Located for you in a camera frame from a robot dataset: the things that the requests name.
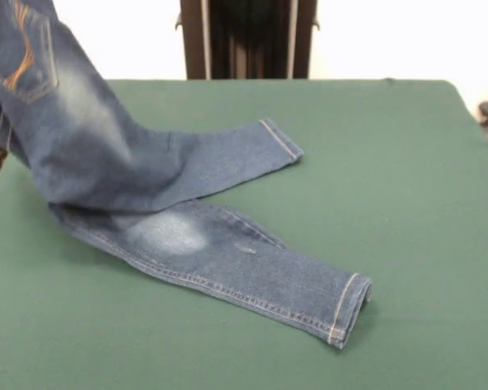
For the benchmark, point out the blue denim jeans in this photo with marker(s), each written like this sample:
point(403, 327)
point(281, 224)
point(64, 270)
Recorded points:
point(227, 252)

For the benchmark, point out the dark green table cloth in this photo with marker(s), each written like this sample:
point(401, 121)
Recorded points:
point(390, 203)

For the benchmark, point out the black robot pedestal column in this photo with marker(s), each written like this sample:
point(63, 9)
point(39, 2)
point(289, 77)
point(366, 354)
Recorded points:
point(195, 40)

